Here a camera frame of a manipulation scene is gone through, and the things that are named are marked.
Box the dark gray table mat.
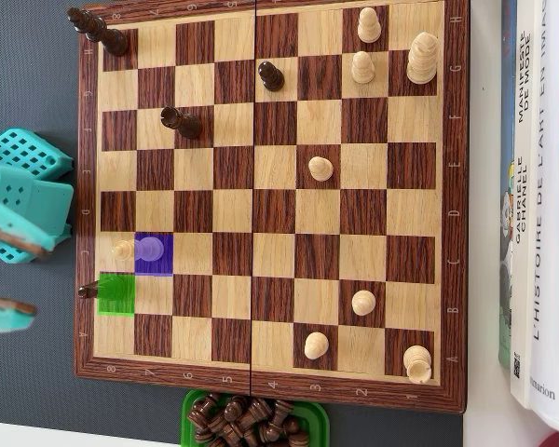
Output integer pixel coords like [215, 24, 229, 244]
[0, 0, 465, 441]

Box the light wooden king piece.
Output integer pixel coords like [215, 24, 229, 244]
[406, 32, 441, 86]

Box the slender dark brown chess piece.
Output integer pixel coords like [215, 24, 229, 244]
[77, 274, 136, 313]

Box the tall slender light chess piece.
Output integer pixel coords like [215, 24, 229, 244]
[111, 237, 165, 263]

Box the light wooden rook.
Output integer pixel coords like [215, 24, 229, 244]
[402, 344, 433, 386]

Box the white art history book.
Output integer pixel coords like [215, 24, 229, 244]
[528, 0, 559, 434]

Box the light wooden pawn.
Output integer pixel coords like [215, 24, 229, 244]
[304, 331, 331, 361]
[307, 156, 335, 183]
[351, 289, 377, 318]
[357, 7, 383, 45]
[351, 50, 376, 86]

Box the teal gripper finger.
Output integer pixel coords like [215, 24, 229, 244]
[0, 197, 55, 255]
[0, 297, 37, 334]

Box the dark wooden king piece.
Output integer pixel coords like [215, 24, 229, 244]
[67, 7, 130, 58]

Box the dark wooden pawn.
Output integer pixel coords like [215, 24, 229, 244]
[257, 60, 286, 92]

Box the green plastic tray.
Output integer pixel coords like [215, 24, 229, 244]
[180, 388, 331, 447]

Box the wooden chess board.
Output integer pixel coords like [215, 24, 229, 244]
[73, 0, 470, 415]

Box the illustrated blue book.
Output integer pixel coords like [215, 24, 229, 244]
[498, 0, 518, 373]

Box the white Gabrielle Chanel book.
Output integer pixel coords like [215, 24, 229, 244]
[510, 0, 541, 411]

